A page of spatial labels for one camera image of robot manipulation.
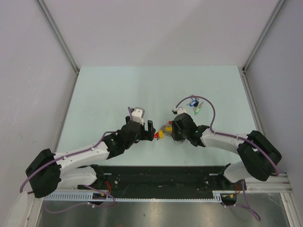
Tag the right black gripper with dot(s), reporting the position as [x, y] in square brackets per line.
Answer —
[175, 136]

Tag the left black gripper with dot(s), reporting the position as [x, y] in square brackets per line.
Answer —
[147, 135]

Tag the green tagged key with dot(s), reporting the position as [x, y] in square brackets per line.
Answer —
[197, 107]

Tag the red handled key organizer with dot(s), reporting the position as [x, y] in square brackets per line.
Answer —
[167, 131]

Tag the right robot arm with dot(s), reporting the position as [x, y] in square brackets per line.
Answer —
[259, 158]

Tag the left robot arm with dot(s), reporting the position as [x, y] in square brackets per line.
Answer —
[79, 169]

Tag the blue tagged key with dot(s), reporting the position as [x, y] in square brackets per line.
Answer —
[194, 101]

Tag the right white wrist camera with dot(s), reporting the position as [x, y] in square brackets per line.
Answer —
[179, 110]

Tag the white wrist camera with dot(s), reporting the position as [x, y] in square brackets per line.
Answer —
[137, 114]
[179, 110]

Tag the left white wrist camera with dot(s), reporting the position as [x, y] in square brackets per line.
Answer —
[137, 114]

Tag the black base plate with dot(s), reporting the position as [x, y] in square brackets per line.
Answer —
[161, 181]

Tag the white slotted cable duct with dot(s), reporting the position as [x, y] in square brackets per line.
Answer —
[100, 197]

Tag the left aluminium frame post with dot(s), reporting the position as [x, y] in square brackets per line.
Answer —
[57, 34]

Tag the aluminium frame post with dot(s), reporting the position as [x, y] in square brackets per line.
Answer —
[57, 34]
[264, 33]

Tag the right aluminium frame post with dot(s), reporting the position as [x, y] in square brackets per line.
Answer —
[264, 33]

